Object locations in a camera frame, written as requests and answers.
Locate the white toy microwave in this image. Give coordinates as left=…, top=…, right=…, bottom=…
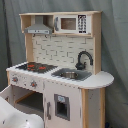
left=54, top=15, right=91, bottom=34

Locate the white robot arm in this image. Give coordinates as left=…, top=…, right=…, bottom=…
left=0, top=97, right=44, bottom=128

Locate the black toy faucet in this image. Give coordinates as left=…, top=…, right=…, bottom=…
left=74, top=50, right=94, bottom=71

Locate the red stove knob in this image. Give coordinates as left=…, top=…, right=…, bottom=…
left=30, top=81, right=37, bottom=88
left=12, top=77, right=18, bottom=82

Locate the grey range hood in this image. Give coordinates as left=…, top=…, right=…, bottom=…
left=24, top=15, right=52, bottom=34

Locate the wooden toy kitchen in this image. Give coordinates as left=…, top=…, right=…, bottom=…
left=5, top=10, right=115, bottom=128

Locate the grey toy sink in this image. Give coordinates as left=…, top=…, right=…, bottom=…
left=52, top=68, right=92, bottom=81

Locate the white oven door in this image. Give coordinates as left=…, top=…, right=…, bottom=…
left=0, top=86, right=13, bottom=104

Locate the right red stove knob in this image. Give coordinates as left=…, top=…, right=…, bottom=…
left=30, top=81, right=37, bottom=88

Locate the white cabinet door with dispenser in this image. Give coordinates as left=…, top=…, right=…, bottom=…
left=44, top=82, right=82, bottom=128

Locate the left red stove knob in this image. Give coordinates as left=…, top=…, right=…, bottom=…
left=12, top=77, right=18, bottom=82

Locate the grey backdrop curtain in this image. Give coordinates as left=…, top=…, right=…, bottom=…
left=0, top=0, right=128, bottom=128

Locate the black toy stovetop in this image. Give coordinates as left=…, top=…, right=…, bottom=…
left=18, top=62, right=55, bottom=73

